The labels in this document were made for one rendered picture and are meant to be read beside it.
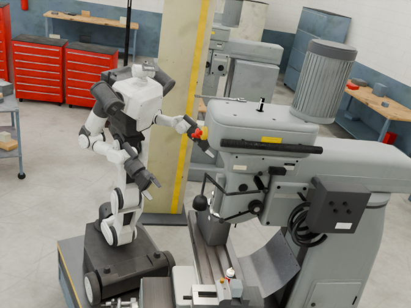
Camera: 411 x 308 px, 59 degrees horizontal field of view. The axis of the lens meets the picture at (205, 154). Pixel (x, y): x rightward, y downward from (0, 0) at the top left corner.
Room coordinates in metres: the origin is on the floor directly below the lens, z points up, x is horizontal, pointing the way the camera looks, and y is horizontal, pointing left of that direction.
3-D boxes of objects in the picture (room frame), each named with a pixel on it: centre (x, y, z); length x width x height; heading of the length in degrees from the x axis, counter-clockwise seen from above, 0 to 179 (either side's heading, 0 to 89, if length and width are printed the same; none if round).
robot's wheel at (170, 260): (1.96, 0.13, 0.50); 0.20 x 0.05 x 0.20; 37
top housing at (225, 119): (1.54, -0.21, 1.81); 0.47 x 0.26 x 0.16; 104
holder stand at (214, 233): (1.82, -0.12, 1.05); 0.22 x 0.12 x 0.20; 25
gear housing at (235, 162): (1.55, -0.24, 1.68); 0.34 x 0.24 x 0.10; 104
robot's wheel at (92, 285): (1.64, 0.55, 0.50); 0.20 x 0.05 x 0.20; 37
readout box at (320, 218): (1.28, -0.57, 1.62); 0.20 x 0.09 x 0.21; 104
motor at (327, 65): (1.60, -0.44, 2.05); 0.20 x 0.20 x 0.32
